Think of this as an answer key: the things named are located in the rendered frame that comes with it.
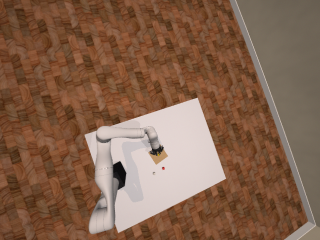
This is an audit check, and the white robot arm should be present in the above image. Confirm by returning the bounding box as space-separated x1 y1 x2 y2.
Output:
88 126 160 234

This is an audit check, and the tan square mat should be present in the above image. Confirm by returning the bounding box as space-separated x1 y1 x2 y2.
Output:
148 149 168 165

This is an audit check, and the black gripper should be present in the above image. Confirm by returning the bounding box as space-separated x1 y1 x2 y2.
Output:
150 145 164 156

